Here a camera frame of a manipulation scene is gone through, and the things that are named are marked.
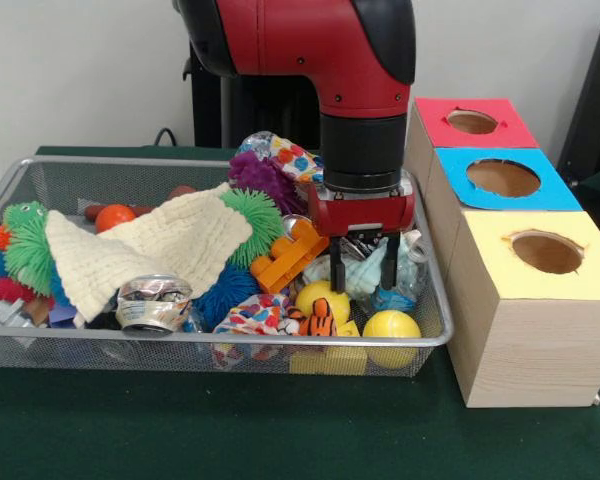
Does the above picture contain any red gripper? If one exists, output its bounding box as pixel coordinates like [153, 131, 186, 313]
[307, 182, 416, 293]

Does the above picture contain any light blue knitted cloth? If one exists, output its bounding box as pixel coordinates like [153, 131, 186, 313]
[302, 234, 421, 301]

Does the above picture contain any clear plastic bottle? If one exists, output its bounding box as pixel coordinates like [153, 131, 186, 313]
[367, 229, 431, 314]

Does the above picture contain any wooden box with three holes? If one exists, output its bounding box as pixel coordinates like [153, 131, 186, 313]
[404, 96, 600, 409]

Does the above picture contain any yellow ball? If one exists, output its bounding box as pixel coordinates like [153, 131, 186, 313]
[294, 280, 352, 326]
[362, 309, 424, 370]

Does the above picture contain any orange tiger plush toy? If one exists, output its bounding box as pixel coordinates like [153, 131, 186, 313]
[285, 298, 340, 337]

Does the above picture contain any orange toy building brick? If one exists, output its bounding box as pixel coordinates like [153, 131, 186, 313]
[249, 218, 331, 295]

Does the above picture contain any green spiky rubber ball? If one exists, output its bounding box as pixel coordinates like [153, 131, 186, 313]
[219, 187, 286, 269]

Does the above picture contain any crushed silver can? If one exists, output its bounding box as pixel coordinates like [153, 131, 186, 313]
[117, 273, 197, 335]

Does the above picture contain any cream knitted cloth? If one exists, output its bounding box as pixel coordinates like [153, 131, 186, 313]
[44, 182, 255, 329]

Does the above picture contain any small orange ball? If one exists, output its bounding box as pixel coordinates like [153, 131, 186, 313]
[94, 204, 137, 235]

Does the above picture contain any green spiky caterpillar toy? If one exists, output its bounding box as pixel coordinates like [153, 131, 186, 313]
[2, 200, 56, 297]

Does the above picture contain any silver wire mesh bin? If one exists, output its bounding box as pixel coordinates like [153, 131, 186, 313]
[0, 154, 455, 377]

